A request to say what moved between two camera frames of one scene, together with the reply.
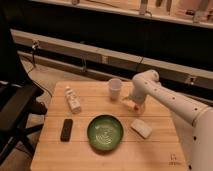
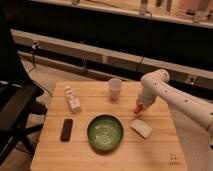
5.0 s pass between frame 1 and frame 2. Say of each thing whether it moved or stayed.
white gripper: moved
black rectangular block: stayed
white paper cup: stayed
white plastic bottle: stayed
